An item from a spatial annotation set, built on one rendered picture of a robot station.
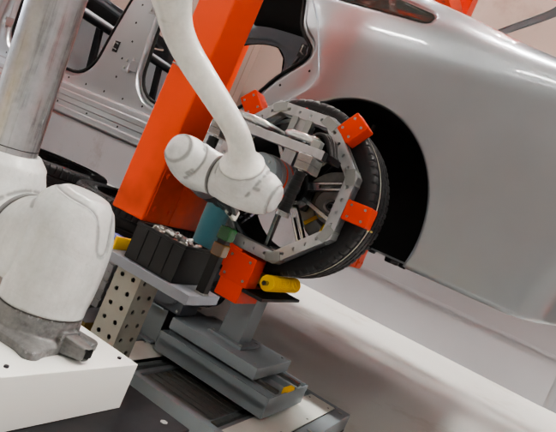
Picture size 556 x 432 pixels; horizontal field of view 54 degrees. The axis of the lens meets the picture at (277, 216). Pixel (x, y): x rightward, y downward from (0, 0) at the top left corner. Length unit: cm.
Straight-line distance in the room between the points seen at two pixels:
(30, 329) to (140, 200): 113
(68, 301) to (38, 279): 6
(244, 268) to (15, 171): 102
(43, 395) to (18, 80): 55
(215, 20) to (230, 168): 101
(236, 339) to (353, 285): 408
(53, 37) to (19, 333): 52
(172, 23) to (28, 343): 63
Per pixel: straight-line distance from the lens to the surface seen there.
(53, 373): 98
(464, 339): 584
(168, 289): 158
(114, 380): 110
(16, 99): 111
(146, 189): 206
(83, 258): 99
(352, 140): 186
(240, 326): 210
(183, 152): 126
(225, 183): 122
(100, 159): 850
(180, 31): 112
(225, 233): 157
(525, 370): 581
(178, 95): 209
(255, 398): 195
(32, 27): 111
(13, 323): 103
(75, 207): 99
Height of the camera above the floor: 80
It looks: 2 degrees down
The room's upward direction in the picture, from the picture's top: 24 degrees clockwise
